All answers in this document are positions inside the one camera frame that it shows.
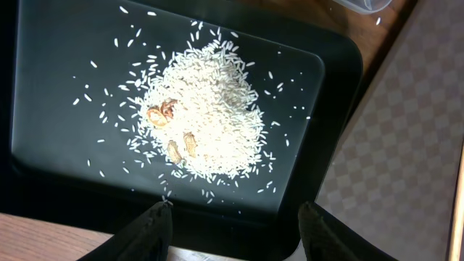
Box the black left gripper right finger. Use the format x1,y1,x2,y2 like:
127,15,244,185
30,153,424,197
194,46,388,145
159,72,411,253
298,202,393,261

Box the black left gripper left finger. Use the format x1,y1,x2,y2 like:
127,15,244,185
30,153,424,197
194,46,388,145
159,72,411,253
79,202,173,261

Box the wooden chopstick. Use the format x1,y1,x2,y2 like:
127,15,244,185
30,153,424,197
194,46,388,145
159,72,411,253
447,150,464,261

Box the pile of rice grains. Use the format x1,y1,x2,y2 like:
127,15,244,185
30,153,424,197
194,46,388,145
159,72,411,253
71,5,312,206

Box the black waste tray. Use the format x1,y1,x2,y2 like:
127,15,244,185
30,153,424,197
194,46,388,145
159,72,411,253
1,1,363,260

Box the clear plastic waste bin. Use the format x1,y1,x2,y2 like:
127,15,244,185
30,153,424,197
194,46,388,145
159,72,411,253
333,0,392,15

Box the brown serving tray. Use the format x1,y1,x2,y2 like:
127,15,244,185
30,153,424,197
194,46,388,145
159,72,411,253
316,0,463,260

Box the brown food scrap pieces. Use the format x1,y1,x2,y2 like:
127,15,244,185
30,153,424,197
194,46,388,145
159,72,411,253
146,99,197,164

